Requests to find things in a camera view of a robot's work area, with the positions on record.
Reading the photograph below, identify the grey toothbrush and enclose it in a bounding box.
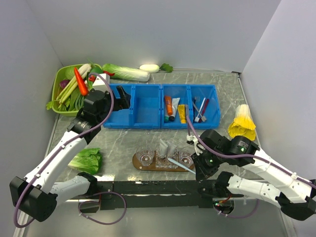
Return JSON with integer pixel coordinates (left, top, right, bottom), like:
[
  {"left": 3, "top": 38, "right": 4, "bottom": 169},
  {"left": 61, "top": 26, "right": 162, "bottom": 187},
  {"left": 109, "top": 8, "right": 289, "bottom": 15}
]
[{"left": 193, "top": 97, "right": 205, "bottom": 122}]

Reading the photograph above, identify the white green leek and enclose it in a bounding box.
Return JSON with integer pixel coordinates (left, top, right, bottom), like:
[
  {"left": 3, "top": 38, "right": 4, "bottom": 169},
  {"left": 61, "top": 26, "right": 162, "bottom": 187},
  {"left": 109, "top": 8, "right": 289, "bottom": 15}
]
[{"left": 56, "top": 64, "right": 92, "bottom": 104}]

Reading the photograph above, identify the orange carrot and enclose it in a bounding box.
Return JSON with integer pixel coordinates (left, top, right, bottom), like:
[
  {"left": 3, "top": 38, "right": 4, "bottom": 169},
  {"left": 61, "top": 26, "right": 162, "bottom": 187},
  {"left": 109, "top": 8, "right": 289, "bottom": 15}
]
[{"left": 74, "top": 67, "right": 88, "bottom": 96}]

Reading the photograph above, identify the white radish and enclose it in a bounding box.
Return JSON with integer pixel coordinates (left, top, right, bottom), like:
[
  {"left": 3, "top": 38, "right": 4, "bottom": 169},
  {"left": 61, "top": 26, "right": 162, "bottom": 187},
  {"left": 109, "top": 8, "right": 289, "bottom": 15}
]
[{"left": 139, "top": 63, "right": 173, "bottom": 73}]

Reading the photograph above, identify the aluminium rail frame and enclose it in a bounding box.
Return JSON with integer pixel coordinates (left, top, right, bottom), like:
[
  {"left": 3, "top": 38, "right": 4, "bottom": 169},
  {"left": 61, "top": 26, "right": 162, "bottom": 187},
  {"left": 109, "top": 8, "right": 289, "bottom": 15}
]
[{"left": 12, "top": 197, "right": 70, "bottom": 237}]

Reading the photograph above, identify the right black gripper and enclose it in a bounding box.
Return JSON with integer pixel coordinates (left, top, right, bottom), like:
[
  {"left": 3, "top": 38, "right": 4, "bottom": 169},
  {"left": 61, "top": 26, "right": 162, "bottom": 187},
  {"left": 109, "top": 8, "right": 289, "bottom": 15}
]
[{"left": 191, "top": 147, "right": 225, "bottom": 181}]

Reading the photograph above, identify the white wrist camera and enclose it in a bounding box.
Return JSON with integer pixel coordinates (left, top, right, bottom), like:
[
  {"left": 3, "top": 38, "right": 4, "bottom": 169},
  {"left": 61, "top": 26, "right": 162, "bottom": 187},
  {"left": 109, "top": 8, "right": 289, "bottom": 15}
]
[
  {"left": 186, "top": 135, "right": 205, "bottom": 156},
  {"left": 93, "top": 73, "right": 110, "bottom": 87}
]

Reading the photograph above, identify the white blue toothbrush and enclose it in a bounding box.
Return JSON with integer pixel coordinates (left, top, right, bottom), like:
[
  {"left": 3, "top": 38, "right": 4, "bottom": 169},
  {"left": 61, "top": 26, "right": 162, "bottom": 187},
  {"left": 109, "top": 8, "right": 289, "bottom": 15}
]
[{"left": 168, "top": 158, "right": 196, "bottom": 174}]

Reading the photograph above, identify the black base frame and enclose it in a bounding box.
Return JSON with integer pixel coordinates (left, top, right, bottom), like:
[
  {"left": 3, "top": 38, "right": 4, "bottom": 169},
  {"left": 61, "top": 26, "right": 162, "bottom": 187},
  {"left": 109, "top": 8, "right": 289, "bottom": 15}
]
[{"left": 68, "top": 179, "right": 245, "bottom": 214}]

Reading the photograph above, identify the green lettuce head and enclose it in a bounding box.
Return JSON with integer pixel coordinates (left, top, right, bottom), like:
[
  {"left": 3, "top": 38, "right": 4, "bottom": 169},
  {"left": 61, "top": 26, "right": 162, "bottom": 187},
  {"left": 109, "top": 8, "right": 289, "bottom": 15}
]
[{"left": 68, "top": 148, "right": 103, "bottom": 175}]

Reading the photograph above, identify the red toothbrush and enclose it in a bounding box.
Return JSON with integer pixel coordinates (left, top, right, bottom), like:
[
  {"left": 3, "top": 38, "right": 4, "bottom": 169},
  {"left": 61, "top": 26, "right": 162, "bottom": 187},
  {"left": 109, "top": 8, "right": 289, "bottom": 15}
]
[{"left": 201, "top": 98, "right": 209, "bottom": 121}]

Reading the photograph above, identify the white red toothpaste tube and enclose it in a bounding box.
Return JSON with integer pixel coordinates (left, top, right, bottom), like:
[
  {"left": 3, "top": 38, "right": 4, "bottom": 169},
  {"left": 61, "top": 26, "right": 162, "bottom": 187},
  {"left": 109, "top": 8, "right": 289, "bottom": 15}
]
[{"left": 167, "top": 141, "right": 177, "bottom": 156}]

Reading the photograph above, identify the orange toothpaste tube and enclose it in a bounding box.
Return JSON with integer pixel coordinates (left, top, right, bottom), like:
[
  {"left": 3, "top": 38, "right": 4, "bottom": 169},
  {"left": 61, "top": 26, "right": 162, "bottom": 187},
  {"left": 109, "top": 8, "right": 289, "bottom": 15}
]
[{"left": 164, "top": 96, "right": 173, "bottom": 116}]

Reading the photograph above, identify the right blue storage bin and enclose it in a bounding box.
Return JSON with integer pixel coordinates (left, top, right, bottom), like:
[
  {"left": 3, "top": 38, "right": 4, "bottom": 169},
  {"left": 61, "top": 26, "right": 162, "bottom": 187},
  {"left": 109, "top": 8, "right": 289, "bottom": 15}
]
[{"left": 161, "top": 84, "right": 221, "bottom": 130}]

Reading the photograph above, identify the purple onion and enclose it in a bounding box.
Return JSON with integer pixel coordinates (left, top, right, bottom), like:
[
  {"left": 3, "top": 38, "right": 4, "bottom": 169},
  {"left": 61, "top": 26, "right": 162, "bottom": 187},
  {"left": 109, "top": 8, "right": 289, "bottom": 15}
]
[{"left": 59, "top": 79, "right": 70, "bottom": 89}]

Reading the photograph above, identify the clear plastic cup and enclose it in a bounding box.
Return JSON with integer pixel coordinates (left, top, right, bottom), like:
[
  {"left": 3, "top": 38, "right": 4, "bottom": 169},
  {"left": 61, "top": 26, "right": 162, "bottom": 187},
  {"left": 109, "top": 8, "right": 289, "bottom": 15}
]
[
  {"left": 178, "top": 146, "right": 195, "bottom": 167},
  {"left": 135, "top": 145, "right": 155, "bottom": 166}
]

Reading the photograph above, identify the brown wooden oval tray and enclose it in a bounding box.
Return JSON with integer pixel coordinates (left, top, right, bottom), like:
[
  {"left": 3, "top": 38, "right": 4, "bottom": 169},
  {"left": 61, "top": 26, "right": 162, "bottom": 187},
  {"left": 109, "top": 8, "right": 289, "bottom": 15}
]
[{"left": 132, "top": 151, "right": 194, "bottom": 172}]

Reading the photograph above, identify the red chili pepper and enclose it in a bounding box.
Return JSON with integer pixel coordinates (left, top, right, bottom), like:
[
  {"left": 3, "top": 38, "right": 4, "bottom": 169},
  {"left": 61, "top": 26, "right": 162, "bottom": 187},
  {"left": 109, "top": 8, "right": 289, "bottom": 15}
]
[{"left": 103, "top": 71, "right": 115, "bottom": 77}]

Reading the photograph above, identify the left blue storage bin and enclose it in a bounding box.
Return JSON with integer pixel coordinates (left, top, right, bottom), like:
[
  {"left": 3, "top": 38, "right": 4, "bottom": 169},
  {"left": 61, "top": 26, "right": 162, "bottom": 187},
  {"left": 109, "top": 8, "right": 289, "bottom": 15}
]
[{"left": 103, "top": 83, "right": 161, "bottom": 129}]

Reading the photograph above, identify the yellow baby cabbage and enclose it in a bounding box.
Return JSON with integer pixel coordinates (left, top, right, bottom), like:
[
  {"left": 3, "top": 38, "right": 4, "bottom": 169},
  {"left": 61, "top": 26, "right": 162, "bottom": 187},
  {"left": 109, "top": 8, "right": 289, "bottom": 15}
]
[{"left": 228, "top": 104, "right": 256, "bottom": 141}]

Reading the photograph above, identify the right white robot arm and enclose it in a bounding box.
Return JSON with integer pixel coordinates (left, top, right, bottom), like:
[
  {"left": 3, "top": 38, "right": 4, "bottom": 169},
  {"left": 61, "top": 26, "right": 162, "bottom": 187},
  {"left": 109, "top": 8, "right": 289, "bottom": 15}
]
[{"left": 187, "top": 129, "right": 316, "bottom": 221}]

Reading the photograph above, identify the napa cabbage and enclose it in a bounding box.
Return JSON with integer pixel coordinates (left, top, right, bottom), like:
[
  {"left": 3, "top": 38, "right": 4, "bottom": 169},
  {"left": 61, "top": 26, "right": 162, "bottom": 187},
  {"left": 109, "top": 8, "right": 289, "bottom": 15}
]
[{"left": 102, "top": 64, "right": 150, "bottom": 82}]

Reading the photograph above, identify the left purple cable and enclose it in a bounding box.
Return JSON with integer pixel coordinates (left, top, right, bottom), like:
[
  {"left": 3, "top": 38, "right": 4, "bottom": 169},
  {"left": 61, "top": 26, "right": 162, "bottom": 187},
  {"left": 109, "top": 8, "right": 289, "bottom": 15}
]
[{"left": 13, "top": 72, "right": 115, "bottom": 228}]

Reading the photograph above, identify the blue storage bin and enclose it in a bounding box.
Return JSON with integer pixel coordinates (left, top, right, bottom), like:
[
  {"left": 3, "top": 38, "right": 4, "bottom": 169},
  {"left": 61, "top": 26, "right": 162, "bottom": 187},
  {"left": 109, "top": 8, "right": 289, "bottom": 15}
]
[
  {"left": 161, "top": 84, "right": 221, "bottom": 130},
  {"left": 103, "top": 83, "right": 161, "bottom": 129}
]

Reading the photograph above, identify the bok choy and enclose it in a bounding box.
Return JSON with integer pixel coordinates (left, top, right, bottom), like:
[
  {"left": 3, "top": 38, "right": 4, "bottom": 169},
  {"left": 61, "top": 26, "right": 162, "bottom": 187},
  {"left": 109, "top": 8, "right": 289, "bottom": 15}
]
[{"left": 86, "top": 67, "right": 103, "bottom": 91}]

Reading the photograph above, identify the white toothpaste tube blue cap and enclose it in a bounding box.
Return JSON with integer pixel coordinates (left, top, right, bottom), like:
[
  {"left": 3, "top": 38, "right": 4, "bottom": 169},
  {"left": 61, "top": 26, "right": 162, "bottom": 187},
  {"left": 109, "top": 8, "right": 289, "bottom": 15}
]
[{"left": 158, "top": 139, "right": 168, "bottom": 158}]

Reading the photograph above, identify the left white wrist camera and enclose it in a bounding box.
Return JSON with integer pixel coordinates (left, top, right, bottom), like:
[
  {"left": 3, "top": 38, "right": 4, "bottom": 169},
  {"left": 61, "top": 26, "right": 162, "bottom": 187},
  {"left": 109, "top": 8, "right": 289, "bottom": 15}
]
[{"left": 93, "top": 73, "right": 110, "bottom": 87}]

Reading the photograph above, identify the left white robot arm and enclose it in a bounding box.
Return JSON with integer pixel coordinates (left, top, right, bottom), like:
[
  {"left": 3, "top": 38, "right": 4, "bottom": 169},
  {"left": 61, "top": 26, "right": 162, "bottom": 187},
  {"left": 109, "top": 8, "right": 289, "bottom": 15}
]
[{"left": 9, "top": 85, "right": 131, "bottom": 222}]

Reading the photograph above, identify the green bean bunch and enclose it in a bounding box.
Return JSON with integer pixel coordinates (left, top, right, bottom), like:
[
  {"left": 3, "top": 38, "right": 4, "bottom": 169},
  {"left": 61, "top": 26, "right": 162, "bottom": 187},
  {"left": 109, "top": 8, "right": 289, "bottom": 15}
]
[{"left": 58, "top": 88, "right": 85, "bottom": 112}]

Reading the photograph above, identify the green plastic basket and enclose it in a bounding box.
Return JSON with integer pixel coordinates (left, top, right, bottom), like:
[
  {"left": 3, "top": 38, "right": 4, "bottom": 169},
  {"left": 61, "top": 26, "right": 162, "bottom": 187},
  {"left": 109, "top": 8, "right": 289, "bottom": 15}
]
[{"left": 50, "top": 63, "right": 104, "bottom": 117}]

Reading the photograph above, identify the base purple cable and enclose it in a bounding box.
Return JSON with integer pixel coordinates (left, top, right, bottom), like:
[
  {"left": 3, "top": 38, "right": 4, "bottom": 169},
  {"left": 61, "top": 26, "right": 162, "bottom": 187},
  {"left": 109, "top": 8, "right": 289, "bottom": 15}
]
[{"left": 78, "top": 191, "right": 127, "bottom": 225}]

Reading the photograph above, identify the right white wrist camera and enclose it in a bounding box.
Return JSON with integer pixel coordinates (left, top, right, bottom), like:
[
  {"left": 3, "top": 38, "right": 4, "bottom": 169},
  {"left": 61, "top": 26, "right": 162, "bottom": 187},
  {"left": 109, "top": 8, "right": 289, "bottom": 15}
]
[{"left": 186, "top": 135, "right": 205, "bottom": 156}]

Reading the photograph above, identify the silver white printed tube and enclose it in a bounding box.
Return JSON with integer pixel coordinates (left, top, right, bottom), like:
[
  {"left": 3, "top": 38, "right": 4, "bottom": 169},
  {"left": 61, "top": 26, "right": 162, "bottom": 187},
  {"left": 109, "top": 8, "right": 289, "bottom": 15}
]
[{"left": 169, "top": 98, "right": 180, "bottom": 121}]

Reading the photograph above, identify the clear square organizer tray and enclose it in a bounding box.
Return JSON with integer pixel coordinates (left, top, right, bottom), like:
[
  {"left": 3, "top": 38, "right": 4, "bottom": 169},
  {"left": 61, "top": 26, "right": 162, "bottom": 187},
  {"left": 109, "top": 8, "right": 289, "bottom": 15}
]
[{"left": 155, "top": 150, "right": 178, "bottom": 169}]

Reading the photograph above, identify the yellow cap small tube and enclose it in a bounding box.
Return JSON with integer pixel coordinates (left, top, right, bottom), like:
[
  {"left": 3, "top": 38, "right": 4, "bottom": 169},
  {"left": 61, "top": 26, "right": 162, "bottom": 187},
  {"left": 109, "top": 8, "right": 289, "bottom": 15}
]
[{"left": 177, "top": 104, "right": 187, "bottom": 124}]

